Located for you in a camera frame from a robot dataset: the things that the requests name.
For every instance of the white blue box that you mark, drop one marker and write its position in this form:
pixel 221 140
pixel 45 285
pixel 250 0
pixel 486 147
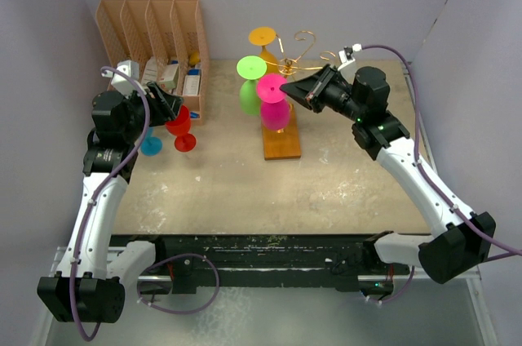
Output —
pixel 192 82

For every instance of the blue plastic wine glass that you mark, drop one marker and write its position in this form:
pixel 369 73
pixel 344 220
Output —
pixel 152 145

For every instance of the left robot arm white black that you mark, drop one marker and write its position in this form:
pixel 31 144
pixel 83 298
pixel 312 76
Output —
pixel 87 285

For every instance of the green plastic wine glass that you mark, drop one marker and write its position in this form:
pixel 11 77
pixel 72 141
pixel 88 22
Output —
pixel 251 68

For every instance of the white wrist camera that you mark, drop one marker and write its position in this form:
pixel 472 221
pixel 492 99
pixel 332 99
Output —
pixel 347 60
pixel 126 80

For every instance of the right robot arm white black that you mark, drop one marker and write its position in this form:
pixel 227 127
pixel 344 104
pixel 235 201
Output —
pixel 459 238

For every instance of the wooden rack base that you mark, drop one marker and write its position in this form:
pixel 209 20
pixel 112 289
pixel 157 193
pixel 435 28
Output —
pixel 280 132

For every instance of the white medicine box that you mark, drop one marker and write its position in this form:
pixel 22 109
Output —
pixel 168 81

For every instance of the yellow object in organizer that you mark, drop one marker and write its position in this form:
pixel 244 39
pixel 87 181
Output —
pixel 194 58

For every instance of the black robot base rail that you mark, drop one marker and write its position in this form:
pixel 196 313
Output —
pixel 337 261

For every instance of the gold wire glass rack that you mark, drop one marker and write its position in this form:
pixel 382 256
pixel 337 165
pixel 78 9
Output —
pixel 288 66

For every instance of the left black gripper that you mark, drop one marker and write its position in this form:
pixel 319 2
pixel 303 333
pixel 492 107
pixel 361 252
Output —
pixel 164 106

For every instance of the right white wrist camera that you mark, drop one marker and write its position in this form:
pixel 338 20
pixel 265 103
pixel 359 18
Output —
pixel 347 60

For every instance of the orange plastic wine glass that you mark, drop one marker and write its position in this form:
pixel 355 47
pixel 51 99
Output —
pixel 262 37

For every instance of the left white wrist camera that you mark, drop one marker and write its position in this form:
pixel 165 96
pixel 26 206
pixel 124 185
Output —
pixel 126 80

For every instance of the red plastic wine glass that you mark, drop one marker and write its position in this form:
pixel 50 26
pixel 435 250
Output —
pixel 180 129

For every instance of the pink plastic wine glass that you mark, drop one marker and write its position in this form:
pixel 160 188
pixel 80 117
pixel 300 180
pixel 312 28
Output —
pixel 273 105

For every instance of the white blister pack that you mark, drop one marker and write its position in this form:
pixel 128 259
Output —
pixel 150 71

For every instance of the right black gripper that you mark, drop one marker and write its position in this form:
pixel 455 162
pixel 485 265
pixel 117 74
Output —
pixel 309 91

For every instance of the peach plastic file organizer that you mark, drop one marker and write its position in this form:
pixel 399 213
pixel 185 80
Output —
pixel 162 29

